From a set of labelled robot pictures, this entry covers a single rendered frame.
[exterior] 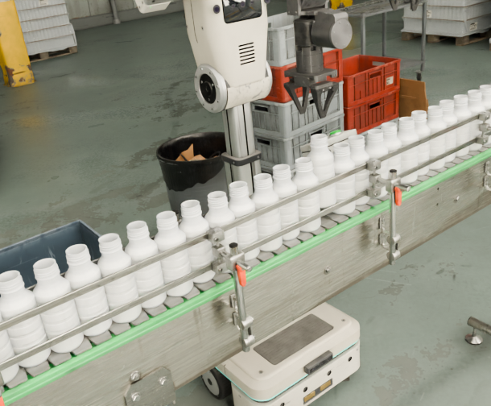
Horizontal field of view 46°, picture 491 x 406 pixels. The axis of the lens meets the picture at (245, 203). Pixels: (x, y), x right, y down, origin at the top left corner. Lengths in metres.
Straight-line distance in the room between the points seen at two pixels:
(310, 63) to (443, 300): 1.82
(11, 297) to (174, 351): 0.33
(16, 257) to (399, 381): 1.50
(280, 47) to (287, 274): 2.34
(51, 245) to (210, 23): 0.78
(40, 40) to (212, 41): 8.87
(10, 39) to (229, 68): 7.01
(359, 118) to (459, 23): 4.19
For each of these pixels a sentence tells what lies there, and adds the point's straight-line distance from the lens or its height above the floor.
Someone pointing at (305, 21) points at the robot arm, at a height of 1.45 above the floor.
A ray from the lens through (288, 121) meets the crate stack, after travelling 3.58.
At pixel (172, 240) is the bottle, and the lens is 1.07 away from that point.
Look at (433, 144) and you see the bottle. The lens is 1.59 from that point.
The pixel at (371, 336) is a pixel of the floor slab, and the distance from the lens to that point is 2.60.
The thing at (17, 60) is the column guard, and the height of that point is 0.34.
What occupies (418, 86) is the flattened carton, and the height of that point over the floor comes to 0.47.
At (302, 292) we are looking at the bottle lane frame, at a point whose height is 0.88.
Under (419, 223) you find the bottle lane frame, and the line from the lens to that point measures 1.58.
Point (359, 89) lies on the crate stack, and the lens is 4.19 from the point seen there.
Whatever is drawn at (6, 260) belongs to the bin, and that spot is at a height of 0.91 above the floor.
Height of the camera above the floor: 1.62
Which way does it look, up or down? 25 degrees down
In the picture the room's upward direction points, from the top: 6 degrees counter-clockwise
